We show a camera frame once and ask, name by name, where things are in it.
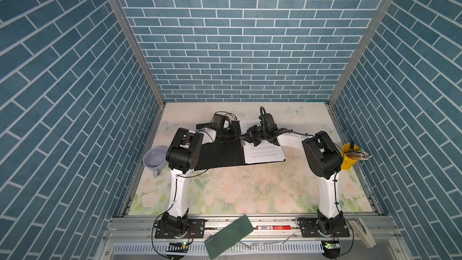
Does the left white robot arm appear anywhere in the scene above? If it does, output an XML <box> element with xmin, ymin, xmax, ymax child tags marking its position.
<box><xmin>160</xmin><ymin>112</ymin><xmax>244</xmax><ymax>236</ymax></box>

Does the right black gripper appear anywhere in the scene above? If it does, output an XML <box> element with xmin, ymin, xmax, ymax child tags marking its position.
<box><xmin>239</xmin><ymin>125</ymin><xmax>269</xmax><ymax>147</ymax></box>

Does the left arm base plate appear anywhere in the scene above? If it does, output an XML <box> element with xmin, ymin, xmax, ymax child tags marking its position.
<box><xmin>154</xmin><ymin>219</ymin><xmax>206</xmax><ymax>239</ymax></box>

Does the aluminium corner frame post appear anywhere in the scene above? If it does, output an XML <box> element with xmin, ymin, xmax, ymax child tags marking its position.
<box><xmin>327</xmin><ymin>0</ymin><xmax>393</xmax><ymax>107</ymax></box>

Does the left aluminium frame post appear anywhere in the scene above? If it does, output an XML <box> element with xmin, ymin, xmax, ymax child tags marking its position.
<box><xmin>107</xmin><ymin>0</ymin><xmax>166</xmax><ymax>108</ymax></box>

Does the green board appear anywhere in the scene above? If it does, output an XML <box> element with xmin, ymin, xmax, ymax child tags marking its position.
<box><xmin>205</xmin><ymin>215</ymin><xmax>254</xmax><ymax>260</ymax></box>

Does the grey ceramic mug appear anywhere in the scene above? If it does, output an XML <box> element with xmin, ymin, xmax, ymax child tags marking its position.
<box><xmin>143</xmin><ymin>146</ymin><xmax>168</xmax><ymax>176</ymax></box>

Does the red marker pen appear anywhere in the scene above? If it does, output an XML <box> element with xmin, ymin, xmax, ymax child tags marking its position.
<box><xmin>256</xmin><ymin>225</ymin><xmax>292</xmax><ymax>231</ymax></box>

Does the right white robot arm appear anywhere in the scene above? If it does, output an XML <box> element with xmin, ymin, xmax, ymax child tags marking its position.
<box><xmin>240</xmin><ymin>108</ymin><xmax>345</xmax><ymax>237</ymax></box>

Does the beige stapler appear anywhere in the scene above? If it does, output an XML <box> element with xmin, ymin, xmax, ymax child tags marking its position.
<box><xmin>348</xmin><ymin>218</ymin><xmax>377</xmax><ymax>249</ymax></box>

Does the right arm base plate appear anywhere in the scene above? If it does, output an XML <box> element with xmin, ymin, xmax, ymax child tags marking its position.
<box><xmin>296</xmin><ymin>217</ymin><xmax>350</xmax><ymax>238</ymax></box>

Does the orange black file folder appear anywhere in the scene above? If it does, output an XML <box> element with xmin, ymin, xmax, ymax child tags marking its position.
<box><xmin>194</xmin><ymin>120</ymin><xmax>286</xmax><ymax>171</ymax></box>

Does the aluminium front rail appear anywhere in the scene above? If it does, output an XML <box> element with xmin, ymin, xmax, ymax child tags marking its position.
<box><xmin>103</xmin><ymin>213</ymin><xmax>402</xmax><ymax>244</ymax></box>

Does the yellow pen cup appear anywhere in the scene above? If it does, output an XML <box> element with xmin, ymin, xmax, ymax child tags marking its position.
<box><xmin>341</xmin><ymin>143</ymin><xmax>360</xmax><ymax>170</ymax></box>

